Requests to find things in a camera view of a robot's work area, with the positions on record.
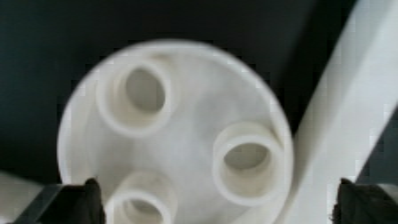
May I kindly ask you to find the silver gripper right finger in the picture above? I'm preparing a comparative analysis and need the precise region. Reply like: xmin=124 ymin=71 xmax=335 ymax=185
xmin=330 ymin=179 xmax=398 ymax=224

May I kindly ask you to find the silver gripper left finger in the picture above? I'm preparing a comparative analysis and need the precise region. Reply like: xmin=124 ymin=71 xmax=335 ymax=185
xmin=12 ymin=178 xmax=106 ymax=224

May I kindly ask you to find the white right barrier block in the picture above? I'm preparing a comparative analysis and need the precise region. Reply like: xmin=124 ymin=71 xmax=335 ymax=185
xmin=275 ymin=0 xmax=398 ymax=224

